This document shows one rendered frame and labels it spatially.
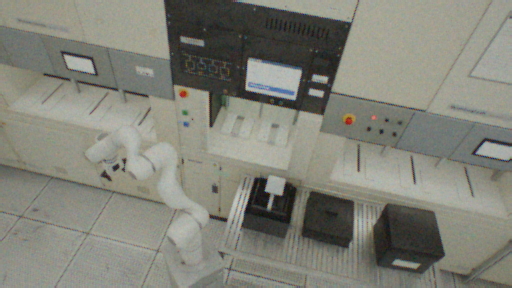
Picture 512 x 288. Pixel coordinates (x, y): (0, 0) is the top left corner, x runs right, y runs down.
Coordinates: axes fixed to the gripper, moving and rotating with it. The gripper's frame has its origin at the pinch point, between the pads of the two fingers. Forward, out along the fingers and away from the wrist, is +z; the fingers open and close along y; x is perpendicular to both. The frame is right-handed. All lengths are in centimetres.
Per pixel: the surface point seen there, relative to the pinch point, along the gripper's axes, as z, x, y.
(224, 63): -60, -28, 62
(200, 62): -57, -16, 56
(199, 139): 4, -13, 55
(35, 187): 100, 120, -22
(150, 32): -70, 8, 45
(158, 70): -47, 6, 45
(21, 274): 100, 54, -69
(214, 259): 25, -70, 7
